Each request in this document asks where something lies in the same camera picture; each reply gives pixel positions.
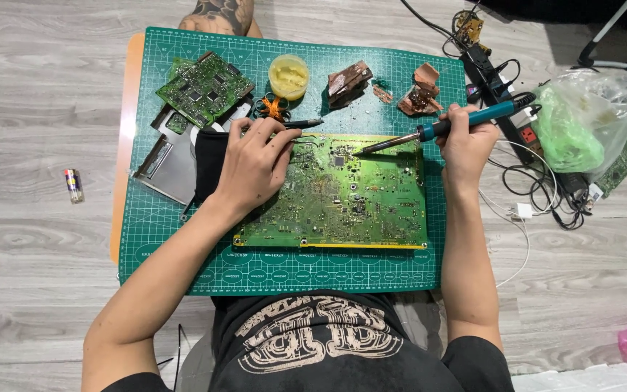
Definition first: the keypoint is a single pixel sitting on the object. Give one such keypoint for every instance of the small yellow circuit board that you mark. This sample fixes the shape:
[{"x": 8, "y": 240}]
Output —
[{"x": 468, "y": 27}]

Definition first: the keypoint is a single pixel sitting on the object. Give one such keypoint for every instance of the person's right hand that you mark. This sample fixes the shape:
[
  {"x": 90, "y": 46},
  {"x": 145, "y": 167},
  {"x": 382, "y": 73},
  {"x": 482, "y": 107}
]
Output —
[{"x": 468, "y": 152}]

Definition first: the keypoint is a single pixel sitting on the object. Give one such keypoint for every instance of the person's left hand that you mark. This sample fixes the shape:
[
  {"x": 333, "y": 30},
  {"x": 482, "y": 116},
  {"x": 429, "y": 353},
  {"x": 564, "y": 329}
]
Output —
[{"x": 248, "y": 169}]

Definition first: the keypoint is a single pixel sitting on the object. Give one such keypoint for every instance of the clear plastic bag green contents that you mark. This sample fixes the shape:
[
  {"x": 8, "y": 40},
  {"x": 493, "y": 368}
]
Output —
[{"x": 569, "y": 130}]

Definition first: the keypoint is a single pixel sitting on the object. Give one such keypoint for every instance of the yellow flux jar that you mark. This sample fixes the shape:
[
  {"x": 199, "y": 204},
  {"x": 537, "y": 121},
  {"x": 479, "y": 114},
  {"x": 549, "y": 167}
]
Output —
[{"x": 289, "y": 76}]

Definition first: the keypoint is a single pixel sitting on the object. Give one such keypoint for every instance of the green cutting mat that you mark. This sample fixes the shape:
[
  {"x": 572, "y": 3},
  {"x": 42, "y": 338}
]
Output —
[{"x": 183, "y": 239}]

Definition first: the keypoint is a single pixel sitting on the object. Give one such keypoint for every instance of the black pen tool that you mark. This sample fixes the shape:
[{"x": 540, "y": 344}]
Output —
[{"x": 303, "y": 123}]

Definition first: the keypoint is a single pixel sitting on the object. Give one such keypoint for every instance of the thin metal tweezers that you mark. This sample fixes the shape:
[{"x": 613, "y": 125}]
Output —
[{"x": 307, "y": 141}]

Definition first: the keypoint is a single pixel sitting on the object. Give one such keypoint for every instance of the white charger plug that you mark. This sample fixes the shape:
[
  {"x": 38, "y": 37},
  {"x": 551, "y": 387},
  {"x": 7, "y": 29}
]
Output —
[{"x": 524, "y": 211}]

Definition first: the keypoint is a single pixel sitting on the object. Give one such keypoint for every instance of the brown copper foil block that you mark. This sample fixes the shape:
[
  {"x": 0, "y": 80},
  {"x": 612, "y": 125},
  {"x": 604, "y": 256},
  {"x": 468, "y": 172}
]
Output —
[{"x": 349, "y": 81}]

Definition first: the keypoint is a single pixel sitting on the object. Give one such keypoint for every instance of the crumpled copper foil piece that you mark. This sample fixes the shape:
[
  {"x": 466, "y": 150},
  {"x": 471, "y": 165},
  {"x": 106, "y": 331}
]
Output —
[{"x": 422, "y": 92}]

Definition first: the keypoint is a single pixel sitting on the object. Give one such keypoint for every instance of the small lighter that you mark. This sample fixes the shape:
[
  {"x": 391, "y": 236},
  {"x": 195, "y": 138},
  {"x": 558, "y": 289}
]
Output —
[{"x": 74, "y": 185}]

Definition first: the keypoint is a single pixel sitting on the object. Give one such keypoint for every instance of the black cloth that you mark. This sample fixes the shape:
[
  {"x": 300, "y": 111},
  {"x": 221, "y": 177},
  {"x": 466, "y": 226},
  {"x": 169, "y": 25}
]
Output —
[{"x": 210, "y": 163}]

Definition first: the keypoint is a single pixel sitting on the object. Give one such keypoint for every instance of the white foam sheet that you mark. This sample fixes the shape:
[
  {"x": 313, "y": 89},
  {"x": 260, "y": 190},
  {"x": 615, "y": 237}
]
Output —
[{"x": 585, "y": 379}]

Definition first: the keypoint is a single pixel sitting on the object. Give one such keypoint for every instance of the large green circuit board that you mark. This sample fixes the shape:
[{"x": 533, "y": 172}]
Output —
[{"x": 346, "y": 207}]

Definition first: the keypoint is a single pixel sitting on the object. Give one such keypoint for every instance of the long green circuit board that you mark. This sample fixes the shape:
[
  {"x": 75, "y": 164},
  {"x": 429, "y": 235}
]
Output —
[{"x": 626, "y": 160}]

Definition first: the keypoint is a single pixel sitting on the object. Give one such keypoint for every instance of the thin black rods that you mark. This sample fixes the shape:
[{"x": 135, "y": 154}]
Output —
[{"x": 178, "y": 354}]

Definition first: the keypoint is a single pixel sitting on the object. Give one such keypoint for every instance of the grey metal shield plate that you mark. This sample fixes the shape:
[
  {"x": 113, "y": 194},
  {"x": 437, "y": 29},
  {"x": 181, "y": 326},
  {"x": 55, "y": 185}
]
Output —
[{"x": 169, "y": 163}]

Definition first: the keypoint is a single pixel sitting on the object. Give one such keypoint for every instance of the metal chair frame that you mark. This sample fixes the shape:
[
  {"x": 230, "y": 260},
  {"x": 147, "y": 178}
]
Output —
[{"x": 607, "y": 28}]

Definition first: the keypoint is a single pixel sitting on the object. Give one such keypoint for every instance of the small green circuit board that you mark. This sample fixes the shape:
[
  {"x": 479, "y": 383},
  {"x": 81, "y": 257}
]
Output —
[{"x": 204, "y": 90}]

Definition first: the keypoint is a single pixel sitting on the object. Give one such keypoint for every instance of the black power strip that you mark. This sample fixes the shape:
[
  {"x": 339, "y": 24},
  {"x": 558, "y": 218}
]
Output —
[{"x": 482, "y": 68}]

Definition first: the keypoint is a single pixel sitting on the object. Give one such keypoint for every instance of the person's black printed shirt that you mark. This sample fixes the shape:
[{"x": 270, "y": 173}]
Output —
[{"x": 319, "y": 337}]

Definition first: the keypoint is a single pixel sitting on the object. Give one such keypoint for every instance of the person's tattooed leg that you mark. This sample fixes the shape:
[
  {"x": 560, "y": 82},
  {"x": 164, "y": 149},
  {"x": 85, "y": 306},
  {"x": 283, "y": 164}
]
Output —
[{"x": 218, "y": 16}]

